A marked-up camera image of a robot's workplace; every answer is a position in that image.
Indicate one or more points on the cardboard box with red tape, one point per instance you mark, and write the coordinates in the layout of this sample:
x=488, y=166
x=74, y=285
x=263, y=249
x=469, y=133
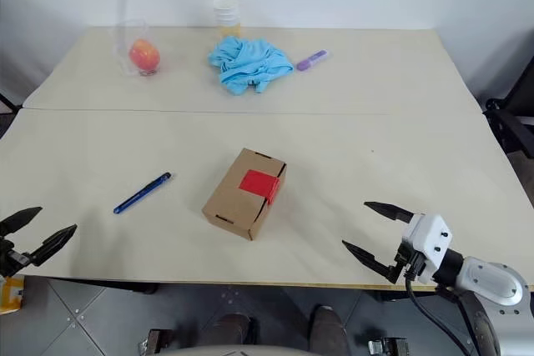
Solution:
x=244, y=197

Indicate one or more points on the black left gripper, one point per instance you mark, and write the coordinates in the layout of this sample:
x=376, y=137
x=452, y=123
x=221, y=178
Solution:
x=12, y=262

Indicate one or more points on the purple highlighter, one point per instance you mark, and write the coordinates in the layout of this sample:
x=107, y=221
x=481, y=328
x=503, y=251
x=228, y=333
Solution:
x=313, y=60

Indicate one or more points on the light blue crumpled cloth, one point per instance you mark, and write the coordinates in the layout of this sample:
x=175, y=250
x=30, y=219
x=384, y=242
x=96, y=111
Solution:
x=248, y=65

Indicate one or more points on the blue pen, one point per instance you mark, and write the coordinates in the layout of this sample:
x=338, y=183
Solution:
x=142, y=192

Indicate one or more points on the black office chair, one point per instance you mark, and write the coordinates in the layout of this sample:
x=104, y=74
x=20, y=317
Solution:
x=511, y=118

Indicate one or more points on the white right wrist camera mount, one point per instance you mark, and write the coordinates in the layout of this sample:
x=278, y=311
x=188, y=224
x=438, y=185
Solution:
x=429, y=233

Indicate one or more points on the yellow cardboard box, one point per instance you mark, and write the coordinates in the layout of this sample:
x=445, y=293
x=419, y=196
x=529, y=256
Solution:
x=10, y=295

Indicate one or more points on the cup of orange juice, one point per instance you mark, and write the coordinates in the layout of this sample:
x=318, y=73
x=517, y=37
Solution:
x=227, y=16

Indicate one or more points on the red apple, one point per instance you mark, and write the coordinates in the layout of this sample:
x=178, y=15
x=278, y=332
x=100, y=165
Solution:
x=144, y=55

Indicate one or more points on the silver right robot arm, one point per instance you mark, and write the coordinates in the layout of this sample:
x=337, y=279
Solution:
x=492, y=281

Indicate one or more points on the clear plastic bag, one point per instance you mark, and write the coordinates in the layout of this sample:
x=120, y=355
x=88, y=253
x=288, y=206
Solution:
x=125, y=39

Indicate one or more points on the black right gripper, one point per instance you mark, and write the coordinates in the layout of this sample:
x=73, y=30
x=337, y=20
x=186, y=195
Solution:
x=409, y=262

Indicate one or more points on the black stand leg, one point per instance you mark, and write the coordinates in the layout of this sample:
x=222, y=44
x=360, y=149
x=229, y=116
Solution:
x=9, y=103

